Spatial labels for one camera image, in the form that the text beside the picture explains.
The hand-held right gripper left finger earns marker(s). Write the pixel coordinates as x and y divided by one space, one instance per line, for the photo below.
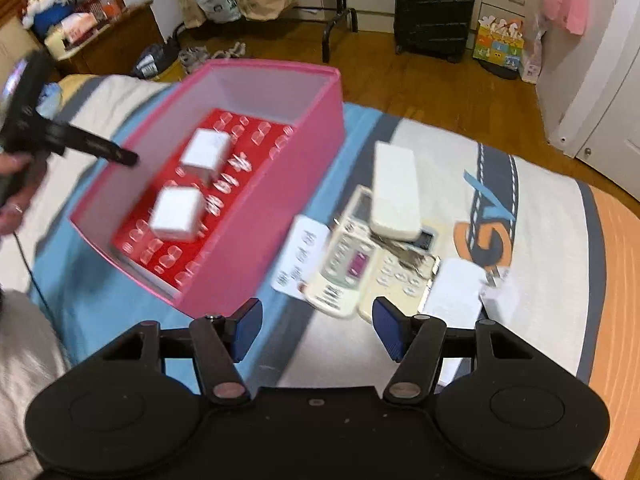
247 329

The pink paper bags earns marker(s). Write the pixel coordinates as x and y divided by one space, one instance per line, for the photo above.
570 0

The white remote with purple buttons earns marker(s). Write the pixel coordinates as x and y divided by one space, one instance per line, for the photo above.
345 260

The plain white remote control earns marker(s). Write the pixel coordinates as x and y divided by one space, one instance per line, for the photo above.
396 190

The grey sneaker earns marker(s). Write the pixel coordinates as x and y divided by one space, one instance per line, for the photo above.
230 51
192 59

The clear plastic bag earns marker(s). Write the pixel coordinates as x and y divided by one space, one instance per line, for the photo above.
532 55

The wooden cabinet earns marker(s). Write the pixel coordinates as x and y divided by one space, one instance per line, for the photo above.
125 40

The printed bed cover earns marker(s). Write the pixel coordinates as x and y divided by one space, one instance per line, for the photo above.
550 220

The black suitcase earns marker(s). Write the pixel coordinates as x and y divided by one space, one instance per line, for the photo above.
435 5

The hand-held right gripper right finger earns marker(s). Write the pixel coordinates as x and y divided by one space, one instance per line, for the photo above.
387 329

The white door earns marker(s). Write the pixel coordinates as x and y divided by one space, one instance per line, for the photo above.
595 85

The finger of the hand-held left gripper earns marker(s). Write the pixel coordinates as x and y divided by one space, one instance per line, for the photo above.
100 146

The cream remote with dark screen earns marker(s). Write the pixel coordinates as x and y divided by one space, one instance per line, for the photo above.
400 280

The person's left hand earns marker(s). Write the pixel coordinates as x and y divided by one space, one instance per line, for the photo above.
15 164

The white plastic bag green print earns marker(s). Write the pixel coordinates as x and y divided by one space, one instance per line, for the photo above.
217 2

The white charger cube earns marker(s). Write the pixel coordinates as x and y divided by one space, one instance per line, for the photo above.
206 152
177 212

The pile of household clutter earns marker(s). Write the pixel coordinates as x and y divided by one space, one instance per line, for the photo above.
75 15

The pink cardboard box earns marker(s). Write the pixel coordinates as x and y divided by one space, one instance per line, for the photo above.
280 160

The white printed card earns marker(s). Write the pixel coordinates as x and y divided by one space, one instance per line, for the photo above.
299 255

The colourful cartoon box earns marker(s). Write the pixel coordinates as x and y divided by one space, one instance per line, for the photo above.
497 45

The red printed card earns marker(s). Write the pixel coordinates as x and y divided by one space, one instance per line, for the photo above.
250 180

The black and yellow bag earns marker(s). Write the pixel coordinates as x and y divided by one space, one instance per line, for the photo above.
155 60

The person's grey sweater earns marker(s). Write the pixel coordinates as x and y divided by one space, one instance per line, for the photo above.
25 370

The black metal rack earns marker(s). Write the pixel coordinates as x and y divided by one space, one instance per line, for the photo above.
336 22

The small brown paper bag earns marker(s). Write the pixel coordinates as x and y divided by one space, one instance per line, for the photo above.
189 5

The white paper sheet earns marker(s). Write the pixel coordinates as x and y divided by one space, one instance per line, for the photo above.
456 287

